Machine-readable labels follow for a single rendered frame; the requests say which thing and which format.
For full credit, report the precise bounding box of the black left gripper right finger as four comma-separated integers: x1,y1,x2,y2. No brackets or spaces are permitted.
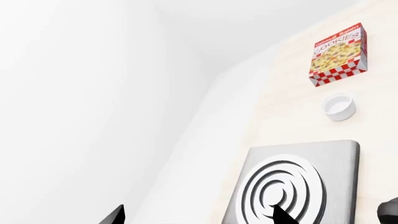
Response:
271,203,300,224

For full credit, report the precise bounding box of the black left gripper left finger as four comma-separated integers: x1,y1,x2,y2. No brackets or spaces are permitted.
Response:
98,203,126,224

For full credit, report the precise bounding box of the silver flat stove burner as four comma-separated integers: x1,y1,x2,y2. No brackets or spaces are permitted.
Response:
221,139,361,224

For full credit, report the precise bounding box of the black round object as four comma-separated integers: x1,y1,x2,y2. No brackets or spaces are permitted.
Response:
377,197,398,224

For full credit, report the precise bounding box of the small white ramekin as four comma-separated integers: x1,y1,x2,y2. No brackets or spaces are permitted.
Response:
321,92,357,122

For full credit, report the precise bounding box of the red checkered cookies box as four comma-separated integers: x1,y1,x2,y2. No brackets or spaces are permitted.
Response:
308,22,368,88

